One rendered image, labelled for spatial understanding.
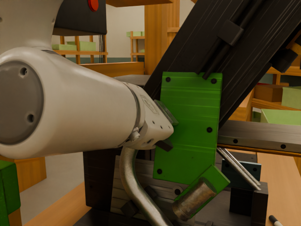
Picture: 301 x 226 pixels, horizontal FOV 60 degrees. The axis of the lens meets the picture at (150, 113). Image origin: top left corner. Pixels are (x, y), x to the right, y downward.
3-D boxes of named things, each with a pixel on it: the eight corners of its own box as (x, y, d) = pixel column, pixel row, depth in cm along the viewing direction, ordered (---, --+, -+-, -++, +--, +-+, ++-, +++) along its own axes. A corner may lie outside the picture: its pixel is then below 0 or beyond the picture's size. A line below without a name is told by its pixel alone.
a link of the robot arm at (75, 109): (59, 121, 33) (114, 162, 30) (-53, 115, 21) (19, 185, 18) (90, 63, 32) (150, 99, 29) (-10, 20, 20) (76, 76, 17)
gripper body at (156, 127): (159, 126, 31) (182, 127, 41) (111, 64, 33) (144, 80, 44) (115, 165, 32) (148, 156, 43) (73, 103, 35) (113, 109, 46)
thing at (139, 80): (179, 172, 92) (181, 75, 85) (146, 222, 65) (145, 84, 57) (132, 164, 99) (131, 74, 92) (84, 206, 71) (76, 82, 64)
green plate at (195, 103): (217, 180, 54) (226, 80, 55) (212, 189, 47) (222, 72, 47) (165, 172, 58) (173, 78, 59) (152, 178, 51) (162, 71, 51)
